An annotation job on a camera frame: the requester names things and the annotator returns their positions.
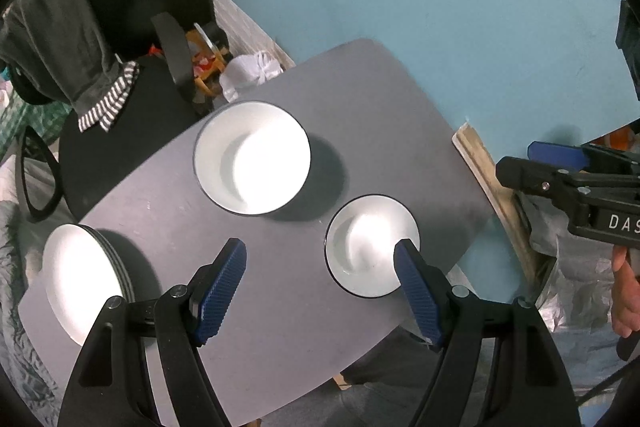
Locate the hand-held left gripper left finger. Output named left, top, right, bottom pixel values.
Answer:
left=57, top=237, right=248, bottom=427

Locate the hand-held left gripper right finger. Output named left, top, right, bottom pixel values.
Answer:
left=392, top=238, right=583, bottom=427

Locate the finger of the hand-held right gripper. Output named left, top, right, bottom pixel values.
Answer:
left=496, top=156, right=593, bottom=228
left=527, top=141, right=640, bottom=180

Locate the small white bowl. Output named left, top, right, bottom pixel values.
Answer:
left=324, top=195, right=421, bottom=299

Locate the large white plate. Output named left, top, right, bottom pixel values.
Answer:
left=82, top=226, right=132, bottom=303
left=90, top=229, right=137, bottom=305
left=75, top=224, right=129, bottom=303
left=41, top=223, right=126, bottom=348

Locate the large white ribbed bowl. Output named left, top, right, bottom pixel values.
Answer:
left=193, top=102, right=312, bottom=218

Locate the person's right hand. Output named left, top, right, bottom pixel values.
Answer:
left=610, top=246, right=640, bottom=339

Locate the light wooden plank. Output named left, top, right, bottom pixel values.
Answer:
left=451, top=123, right=543, bottom=293

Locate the crinkled clear plastic sheet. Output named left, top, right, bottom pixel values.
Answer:
left=520, top=197, right=640, bottom=408

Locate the black office chair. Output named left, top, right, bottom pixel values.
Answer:
left=12, top=0, right=213, bottom=224

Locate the white plastic bag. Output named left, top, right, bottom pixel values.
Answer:
left=219, top=51, right=284, bottom=104

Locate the orange and yellow toy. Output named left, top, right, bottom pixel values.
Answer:
left=186, top=23, right=232, bottom=98

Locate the green checkered cloth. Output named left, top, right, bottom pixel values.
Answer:
left=0, top=99, right=72, bottom=148

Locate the grey garment with striped cuff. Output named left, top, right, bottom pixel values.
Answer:
left=0, top=0, right=142, bottom=134

